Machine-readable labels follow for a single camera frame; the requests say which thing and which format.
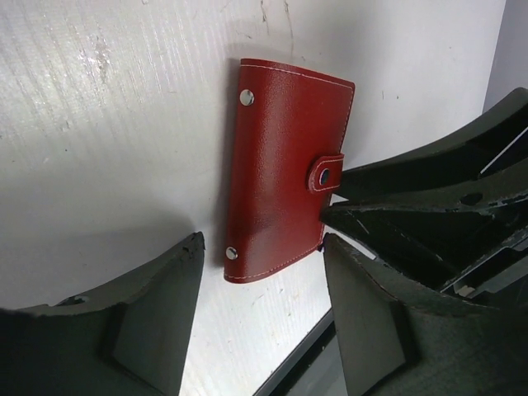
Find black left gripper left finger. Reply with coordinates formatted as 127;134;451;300
1;232;205;395

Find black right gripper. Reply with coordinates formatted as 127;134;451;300
322;87;527;299

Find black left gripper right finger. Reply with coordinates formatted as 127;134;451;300
323;233;527;395

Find red leather card holder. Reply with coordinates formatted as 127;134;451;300
224;59;356;284

